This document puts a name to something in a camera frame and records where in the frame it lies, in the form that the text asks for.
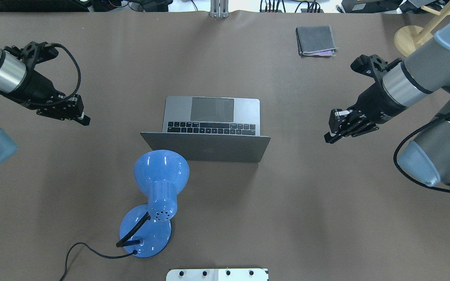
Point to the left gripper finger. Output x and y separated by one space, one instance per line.
75 105
81 118

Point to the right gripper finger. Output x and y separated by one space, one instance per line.
354 131
337 118

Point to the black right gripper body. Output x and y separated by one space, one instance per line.
376 100

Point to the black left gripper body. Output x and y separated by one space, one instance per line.
39 86

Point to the grey laptop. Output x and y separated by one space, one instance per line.
213 129

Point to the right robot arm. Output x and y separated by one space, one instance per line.
423 156

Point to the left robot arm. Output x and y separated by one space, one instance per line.
12 74

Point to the wooden mug tree stand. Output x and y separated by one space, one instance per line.
409 38

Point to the folded grey cloth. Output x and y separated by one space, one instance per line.
315 41

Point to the blue desk lamp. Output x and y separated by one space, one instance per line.
146 229

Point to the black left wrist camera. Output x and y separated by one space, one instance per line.
33 53

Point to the aluminium frame post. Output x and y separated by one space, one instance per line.
219 9

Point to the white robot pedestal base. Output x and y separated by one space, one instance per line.
226 274

